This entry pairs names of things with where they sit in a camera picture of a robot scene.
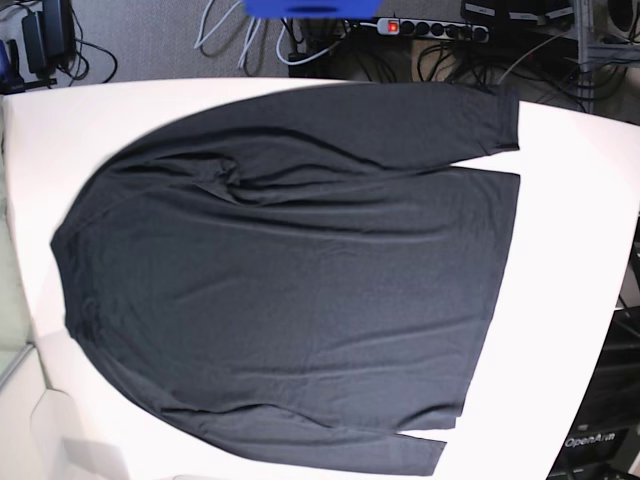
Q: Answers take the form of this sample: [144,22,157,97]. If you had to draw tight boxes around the white power strip red switch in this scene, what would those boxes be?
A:
[373,17,490,43]

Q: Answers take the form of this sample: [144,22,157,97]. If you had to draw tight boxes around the white cable bundle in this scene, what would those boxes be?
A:
[193,0,346,71]

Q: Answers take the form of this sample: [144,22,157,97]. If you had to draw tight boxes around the black power adapter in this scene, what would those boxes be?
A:
[21,0,75,78]

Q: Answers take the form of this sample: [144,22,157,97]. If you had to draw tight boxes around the blue plastic box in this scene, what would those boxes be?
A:
[244,0,381,19]

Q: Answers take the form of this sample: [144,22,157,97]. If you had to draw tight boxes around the dark navy long-sleeve shirt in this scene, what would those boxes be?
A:
[51,83,520,476]

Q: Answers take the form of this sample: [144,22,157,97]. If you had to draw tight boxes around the black OpenArm control box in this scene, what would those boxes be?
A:
[548,307,639,479]

